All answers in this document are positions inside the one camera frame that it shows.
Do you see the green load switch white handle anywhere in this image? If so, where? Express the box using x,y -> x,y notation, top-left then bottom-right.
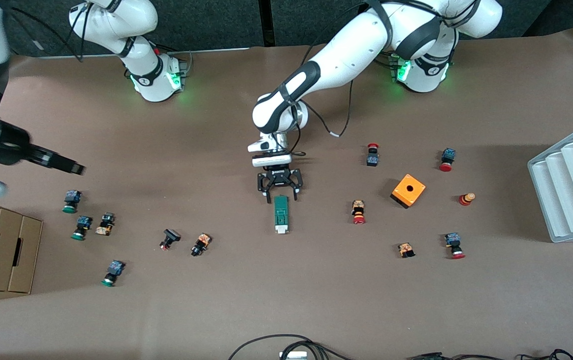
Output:
273,195 -> 290,235

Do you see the green push button blue base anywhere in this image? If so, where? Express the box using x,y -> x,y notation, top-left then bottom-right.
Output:
62,189 -> 83,215
71,215 -> 93,241
100,259 -> 126,288

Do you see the red emergency stop orange base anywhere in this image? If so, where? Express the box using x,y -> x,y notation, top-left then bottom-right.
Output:
351,199 -> 367,225

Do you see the black push button orange base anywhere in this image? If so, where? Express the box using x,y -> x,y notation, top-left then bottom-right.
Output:
190,232 -> 212,258
95,212 -> 116,237

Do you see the brown cardboard box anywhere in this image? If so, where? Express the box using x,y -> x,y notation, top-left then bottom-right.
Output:
0,196 -> 44,295

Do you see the black button with red tip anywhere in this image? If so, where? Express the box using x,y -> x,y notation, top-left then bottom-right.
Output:
159,228 -> 182,251

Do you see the brown table cover sheet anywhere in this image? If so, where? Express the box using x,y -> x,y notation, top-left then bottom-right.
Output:
0,27 -> 573,360

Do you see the grey tray with white ridges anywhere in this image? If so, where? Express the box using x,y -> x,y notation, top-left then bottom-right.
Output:
527,118 -> 573,244

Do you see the black cable with white plug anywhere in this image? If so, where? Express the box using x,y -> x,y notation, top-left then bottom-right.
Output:
294,82 -> 355,139

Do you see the orange button enclosure box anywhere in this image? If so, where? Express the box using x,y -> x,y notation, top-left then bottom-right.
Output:
390,173 -> 427,210

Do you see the thick black cable bundle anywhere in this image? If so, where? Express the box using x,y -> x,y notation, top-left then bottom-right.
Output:
227,334 -> 355,360

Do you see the thin black cable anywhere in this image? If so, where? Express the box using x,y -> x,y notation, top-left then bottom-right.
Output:
441,348 -> 573,360

